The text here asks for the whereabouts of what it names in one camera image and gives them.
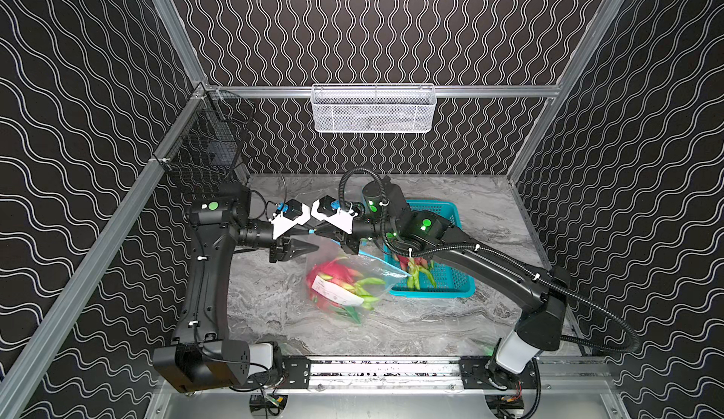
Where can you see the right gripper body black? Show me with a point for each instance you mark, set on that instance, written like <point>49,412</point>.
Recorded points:
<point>360,230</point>

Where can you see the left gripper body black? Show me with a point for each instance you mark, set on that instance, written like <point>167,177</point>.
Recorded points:
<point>277,246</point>

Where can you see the dragon fruit bag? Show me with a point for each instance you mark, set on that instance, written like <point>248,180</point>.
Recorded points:
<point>331,284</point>
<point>419,270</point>
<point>370,289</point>

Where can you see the zip-top bag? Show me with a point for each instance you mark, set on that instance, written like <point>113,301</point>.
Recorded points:
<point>368,265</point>

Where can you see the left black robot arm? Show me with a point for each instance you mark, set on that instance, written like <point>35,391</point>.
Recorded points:
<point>201,355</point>

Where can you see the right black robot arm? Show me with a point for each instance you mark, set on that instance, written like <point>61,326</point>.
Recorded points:
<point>410,234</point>

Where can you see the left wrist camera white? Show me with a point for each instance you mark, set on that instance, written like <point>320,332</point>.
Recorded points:
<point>288,215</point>

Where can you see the black wire wall basket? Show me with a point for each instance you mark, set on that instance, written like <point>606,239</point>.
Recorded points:
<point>211,149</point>

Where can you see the white mesh wall basket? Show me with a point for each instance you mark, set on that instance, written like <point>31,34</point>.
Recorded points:
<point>369,108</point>

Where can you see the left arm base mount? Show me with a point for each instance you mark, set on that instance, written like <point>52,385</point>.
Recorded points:
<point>290,372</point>

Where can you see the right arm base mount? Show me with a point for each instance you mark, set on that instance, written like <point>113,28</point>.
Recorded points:
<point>482,373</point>

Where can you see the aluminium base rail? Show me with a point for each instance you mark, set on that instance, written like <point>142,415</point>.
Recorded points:
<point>385,375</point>

